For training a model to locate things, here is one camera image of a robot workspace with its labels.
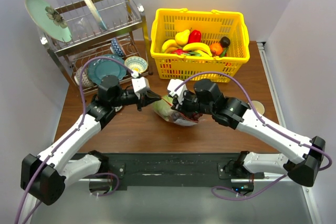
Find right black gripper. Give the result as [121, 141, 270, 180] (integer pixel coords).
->
[172, 90, 214, 119]

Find green cabbage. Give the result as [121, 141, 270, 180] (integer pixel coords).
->
[152, 95, 174, 122]

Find clear orange zip bag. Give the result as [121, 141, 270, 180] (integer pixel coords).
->
[152, 95, 203, 126]

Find dark purple grapes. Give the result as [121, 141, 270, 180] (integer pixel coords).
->
[172, 112, 203, 121]

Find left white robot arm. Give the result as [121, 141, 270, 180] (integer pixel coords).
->
[20, 76, 161, 206]

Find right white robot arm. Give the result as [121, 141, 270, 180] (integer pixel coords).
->
[167, 79, 325, 187]

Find yellow interior patterned bowl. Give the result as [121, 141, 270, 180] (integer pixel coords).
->
[124, 56, 148, 73]

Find orange fruit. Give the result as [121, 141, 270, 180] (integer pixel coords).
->
[209, 42, 224, 56]

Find long yellow banana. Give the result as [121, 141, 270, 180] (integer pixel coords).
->
[182, 42, 213, 58]

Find red dragon fruit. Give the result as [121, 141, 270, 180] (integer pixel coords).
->
[171, 48, 187, 56]

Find cream mug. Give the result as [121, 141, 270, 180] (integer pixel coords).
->
[252, 100, 265, 115]

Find yellow banana bunch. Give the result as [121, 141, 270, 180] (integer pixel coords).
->
[161, 39, 182, 54]

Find dark avocado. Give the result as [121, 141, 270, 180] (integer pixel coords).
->
[219, 36, 231, 48]

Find teal scalloped plate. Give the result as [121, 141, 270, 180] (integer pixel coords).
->
[87, 59, 127, 85]

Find yellow plastic basket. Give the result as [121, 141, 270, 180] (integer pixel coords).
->
[150, 8, 250, 82]

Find blue zigzag patterned cup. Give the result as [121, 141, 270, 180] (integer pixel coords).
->
[110, 38, 125, 58]

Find red bell pepper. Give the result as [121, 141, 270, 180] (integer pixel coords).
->
[188, 30, 202, 44]

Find yellow pear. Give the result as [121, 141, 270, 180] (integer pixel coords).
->
[175, 29, 190, 47]

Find patterned cup on rack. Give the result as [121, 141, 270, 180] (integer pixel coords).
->
[74, 67, 94, 89]

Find steel two-tier dish rack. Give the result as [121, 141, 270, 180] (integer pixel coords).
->
[38, 0, 151, 95]

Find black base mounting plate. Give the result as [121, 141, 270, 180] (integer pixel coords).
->
[85, 153, 264, 194]

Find cream and blue plate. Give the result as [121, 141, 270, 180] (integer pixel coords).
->
[83, 0, 108, 31]

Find mint green floral plate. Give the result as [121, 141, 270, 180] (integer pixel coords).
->
[25, 0, 72, 43]

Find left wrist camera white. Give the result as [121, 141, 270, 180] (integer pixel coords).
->
[132, 77, 150, 98]

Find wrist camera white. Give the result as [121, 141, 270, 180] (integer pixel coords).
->
[167, 79, 187, 104]
[132, 77, 150, 98]

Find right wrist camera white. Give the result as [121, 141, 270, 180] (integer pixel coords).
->
[167, 79, 187, 104]

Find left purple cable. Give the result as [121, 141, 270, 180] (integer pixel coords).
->
[13, 56, 140, 224]

